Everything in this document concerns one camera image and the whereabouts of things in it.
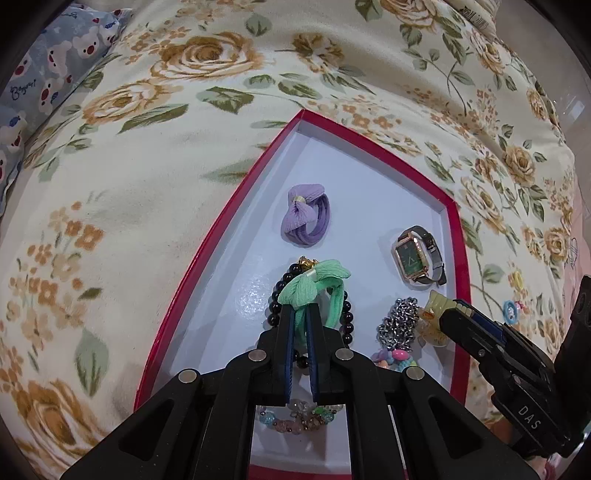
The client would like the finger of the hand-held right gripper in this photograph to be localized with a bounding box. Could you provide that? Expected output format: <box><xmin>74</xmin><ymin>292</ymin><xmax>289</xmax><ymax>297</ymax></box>
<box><xmin>441</xmin><ymin>310</ymin><xmax>513</xmax><ymax>388</ymax></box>
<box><xmin>455</xmin><ymin>300</ymin><xmax>546</xmax><ymax>370</ymax></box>

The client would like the floral blanket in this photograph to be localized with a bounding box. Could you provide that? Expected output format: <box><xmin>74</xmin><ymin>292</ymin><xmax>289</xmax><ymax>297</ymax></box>
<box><xmin>0</xmin><ymin>0</ymin><xmax>583</xmax><ymax>480</ymax></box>

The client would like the gold green-faced wristwatch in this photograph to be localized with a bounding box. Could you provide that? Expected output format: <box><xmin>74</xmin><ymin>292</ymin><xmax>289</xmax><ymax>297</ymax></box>
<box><xmin>392</xmin><ymin>225</ymin><xmax>450</xmax><ymax>287</ymax></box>

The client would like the green bow hair tie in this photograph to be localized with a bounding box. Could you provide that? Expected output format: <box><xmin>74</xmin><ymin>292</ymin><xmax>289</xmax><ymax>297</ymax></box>
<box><xmin>277</xmin><ymin>259</ymin><xmax>352</xmax><ymax>344</ymax></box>

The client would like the grey bear print pillow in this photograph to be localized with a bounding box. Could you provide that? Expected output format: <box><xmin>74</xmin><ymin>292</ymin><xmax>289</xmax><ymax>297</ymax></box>
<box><xmin>0</xmin><ymin>4</ymin><xmax>134</xmax><ymax>217</ymax></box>

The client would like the silver chain necklace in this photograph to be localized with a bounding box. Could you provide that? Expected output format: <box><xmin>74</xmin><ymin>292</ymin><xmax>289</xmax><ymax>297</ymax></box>
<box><xmin>376</xmin><ymin>296</ymin><xmax>421</xmax><ymax>352</ymax></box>

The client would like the clear crystal bead bracelet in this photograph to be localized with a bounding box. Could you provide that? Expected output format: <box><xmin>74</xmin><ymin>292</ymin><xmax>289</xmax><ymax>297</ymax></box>
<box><xmin>259</xmin><ymin>399</ymin><xmax>345</xmax><ymax>435</ymax></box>

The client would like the red jewelry box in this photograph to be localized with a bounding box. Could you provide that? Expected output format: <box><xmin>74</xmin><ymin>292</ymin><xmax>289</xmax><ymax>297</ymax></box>
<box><xmin>134</xmin><ymin>109</ymin><xmax>472</xmax><ymax>480</ymax></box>

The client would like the yellow hair claw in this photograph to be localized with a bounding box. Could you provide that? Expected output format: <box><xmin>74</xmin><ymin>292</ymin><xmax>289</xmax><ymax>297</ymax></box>
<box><xmin>418</xmin><ymin>290</ymin><xmax>458</xmax><ymax>347</ymax></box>

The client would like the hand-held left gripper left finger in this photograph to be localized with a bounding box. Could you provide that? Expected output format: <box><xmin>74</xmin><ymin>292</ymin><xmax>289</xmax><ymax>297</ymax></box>
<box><xmin>60</xmin><ymin>305</ymin><xmax>296</xmax><ymax>480</ymax></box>

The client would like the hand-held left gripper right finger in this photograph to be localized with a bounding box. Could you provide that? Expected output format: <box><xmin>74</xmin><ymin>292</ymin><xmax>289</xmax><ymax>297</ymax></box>
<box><xmin>308</xmin><ymin>305</ymin><xmax>536</xmax><ymax>480</ymax></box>

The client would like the black bead bracelet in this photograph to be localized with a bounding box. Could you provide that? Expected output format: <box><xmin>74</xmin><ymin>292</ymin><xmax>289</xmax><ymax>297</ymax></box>
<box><xmin>270</xmin><ymin>256</ymin><xmax>355</xmax><ymax>370</ymax></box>

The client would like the colourful candy bead bracelet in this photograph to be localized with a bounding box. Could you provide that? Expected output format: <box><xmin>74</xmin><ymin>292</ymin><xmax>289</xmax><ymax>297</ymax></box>
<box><xmin>372</xmin><ymin>348</ymin><xmax>419</xmax><ymax>370</ymax></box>

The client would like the purple bow hair tie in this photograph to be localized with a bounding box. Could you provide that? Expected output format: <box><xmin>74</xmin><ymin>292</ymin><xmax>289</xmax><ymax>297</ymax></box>
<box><xmin>281</xmin><ymin>184</ymin><xmax>331</xmax><ymax>246</ymax></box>

